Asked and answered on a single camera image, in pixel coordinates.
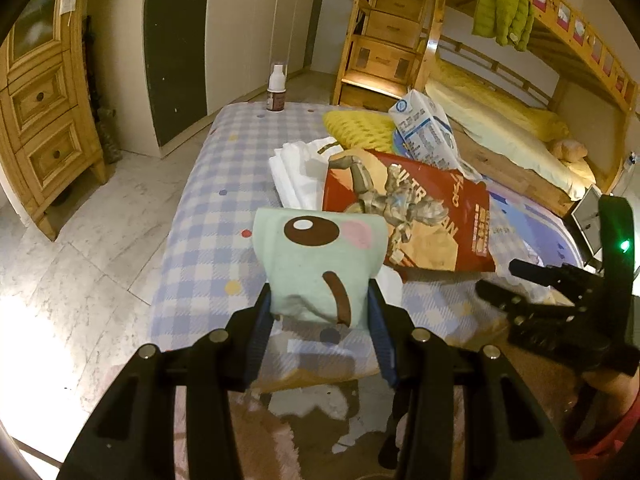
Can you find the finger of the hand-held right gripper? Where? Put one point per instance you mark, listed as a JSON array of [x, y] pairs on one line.
[[535, 270], [505, 299]]

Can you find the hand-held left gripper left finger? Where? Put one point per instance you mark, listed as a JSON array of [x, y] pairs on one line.
[[260, 325]]

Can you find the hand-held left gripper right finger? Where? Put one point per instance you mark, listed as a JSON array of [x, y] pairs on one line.
[[382, 330]]

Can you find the colourful rainbow rug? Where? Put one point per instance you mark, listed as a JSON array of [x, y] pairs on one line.
[[520, 220]]

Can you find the white framed screen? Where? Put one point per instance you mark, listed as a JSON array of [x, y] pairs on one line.
[[587, 210]]

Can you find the checked blanket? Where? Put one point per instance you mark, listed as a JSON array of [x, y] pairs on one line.
[[220, 240]]

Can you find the red snack bag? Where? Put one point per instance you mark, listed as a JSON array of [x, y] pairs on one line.
[[440, 230]]

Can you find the wooden bunk bed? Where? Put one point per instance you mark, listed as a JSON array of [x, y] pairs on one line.
[[505, 170]]

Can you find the tan plush toy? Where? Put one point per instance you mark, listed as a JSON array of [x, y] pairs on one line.
[[567, 149]]

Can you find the pink fluffy rug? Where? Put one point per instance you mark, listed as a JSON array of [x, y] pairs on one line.
[[310, 440]]

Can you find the yellow bedding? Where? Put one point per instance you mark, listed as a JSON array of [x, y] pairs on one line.
[[500, 120]]

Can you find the white plastic bag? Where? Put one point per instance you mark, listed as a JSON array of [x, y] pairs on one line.
[[300, 170]]

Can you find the red garment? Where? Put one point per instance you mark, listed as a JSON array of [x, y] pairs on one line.
[[605, 447]]

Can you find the white and blue milk carton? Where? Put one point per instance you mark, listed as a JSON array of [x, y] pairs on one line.
[[425, 130]]

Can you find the yellow knitted cloth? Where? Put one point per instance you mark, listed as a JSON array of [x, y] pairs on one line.
[[360, 127]]

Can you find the white and brown spray bottle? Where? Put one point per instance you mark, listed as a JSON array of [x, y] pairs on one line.
[[276, 92]]

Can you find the green puffer jacket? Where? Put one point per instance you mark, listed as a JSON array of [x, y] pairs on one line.
[[502, 10]]

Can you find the wooden stair drawers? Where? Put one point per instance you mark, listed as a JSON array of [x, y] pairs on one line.
[[385, 55]]

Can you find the dark wardrobe door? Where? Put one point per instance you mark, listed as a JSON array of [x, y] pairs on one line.
[[175, 50]]

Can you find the wooden cabinet with drawers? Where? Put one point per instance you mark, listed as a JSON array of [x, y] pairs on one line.
[[45, 125]]

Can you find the white wardrobe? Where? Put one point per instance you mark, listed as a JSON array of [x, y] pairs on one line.
[[250, 20]]

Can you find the white paper label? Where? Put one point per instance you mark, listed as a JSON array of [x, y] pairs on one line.
[[68, 1]]

